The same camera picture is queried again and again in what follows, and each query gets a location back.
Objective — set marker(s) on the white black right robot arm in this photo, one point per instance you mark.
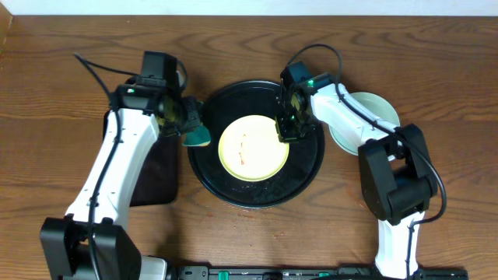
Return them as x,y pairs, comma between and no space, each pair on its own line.
396,175

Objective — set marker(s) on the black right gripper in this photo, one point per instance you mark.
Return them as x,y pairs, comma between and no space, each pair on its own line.
285,135

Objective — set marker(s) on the yellow plate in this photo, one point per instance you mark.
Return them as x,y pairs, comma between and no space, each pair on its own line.
249,148

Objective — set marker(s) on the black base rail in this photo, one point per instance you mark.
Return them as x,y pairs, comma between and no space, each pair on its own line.
345,273

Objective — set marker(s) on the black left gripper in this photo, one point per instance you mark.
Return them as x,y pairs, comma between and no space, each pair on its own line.
192,117

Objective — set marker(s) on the black rectangular tray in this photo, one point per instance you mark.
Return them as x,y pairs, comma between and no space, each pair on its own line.
155,175

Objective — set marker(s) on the mint green plate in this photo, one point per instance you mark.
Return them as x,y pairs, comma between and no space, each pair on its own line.
377,105

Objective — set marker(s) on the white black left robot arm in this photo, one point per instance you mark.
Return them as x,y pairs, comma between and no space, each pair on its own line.
91,240

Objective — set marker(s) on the green yellow sponge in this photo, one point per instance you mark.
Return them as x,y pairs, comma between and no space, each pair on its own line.
199,137

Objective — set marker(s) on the black round tray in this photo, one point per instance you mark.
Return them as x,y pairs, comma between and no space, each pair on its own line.
241,99

